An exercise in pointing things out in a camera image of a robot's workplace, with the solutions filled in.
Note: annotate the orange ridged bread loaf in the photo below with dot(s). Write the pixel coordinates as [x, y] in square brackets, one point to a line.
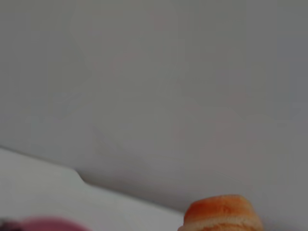
[223, 214]

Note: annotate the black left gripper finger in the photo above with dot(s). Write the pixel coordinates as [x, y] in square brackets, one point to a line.
[8, 225]

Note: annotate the pink plastic bowl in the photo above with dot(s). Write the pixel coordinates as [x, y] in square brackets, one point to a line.
[55, 225]

